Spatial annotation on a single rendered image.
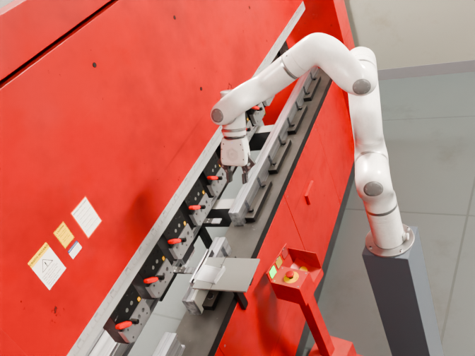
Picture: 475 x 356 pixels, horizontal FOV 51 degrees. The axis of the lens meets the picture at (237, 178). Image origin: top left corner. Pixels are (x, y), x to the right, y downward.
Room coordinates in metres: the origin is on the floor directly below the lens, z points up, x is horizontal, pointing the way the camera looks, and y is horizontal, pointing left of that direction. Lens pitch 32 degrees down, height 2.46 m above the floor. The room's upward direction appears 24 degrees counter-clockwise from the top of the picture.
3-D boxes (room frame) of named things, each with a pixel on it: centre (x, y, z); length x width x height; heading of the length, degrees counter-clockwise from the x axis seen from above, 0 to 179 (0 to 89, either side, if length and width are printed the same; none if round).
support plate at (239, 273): (1.64, 0.21, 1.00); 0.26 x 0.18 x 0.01; 55
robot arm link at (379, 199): (1.40, -0.44, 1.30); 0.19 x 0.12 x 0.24; 156
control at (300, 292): (1.72, -0.07, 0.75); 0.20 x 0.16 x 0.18; 134
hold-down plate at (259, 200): (2.19, -0.06, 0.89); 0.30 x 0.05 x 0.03; 145
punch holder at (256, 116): (2.53, -0.22, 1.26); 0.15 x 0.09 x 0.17; 145
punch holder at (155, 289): (1.54, 0.46, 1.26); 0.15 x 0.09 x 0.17; 145
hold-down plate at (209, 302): (1.72, 0.26, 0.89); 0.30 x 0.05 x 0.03; 145
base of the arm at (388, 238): (1.43, -0.46, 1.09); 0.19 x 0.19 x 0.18
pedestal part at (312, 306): (1.72, -0.07, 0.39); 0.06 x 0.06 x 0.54; 44
